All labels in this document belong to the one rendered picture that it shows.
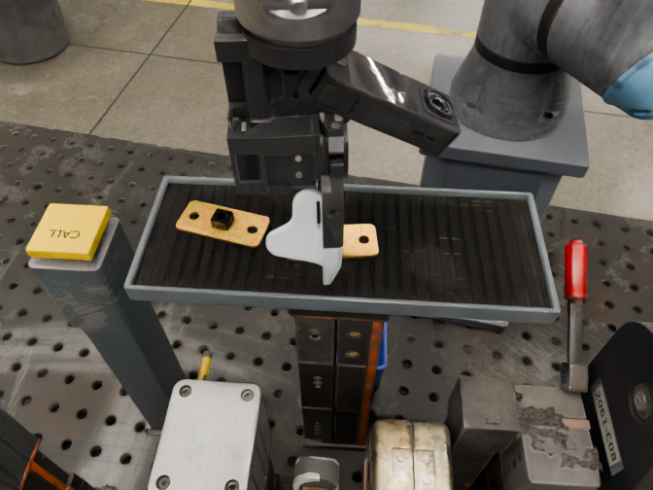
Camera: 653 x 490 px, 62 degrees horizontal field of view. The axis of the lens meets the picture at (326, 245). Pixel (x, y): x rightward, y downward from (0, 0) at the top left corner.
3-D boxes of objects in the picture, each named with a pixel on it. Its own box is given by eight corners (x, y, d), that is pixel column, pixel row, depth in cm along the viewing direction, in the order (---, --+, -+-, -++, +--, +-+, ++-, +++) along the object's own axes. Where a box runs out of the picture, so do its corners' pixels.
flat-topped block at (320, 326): (301, 447, 84) (284, 280, 49) (306, 398, 89) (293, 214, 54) (366, 451, 83) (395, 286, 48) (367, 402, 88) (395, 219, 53)
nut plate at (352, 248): (286, 262, 49) (285, 253, 48) (286, 228, 51) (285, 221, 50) (379, 257, 49) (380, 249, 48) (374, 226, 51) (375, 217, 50)
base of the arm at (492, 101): (452, 65, 78) (465, -2, 71) (560, 79, 76) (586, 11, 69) (443, 131, 69) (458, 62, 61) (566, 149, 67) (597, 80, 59)
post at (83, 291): (145, 435, 85) (21, 269, 51) (157, 389, 90) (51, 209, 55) (191, 438, 84) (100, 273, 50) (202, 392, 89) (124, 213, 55)
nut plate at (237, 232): (174, 229, 51) (171, 221, 50) (191, 201, 53) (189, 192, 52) (257, 249, 49) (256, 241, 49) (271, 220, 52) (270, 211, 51)
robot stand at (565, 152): (404, 227, 112) (434, 52, 80) (506, 245, 109) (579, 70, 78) (390, 311, 99) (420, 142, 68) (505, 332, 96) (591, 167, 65)
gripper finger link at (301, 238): (271, 284, 46) (262, 182, 42) (340, 281, 46) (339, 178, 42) (269, 304, 43) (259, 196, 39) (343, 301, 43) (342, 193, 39)
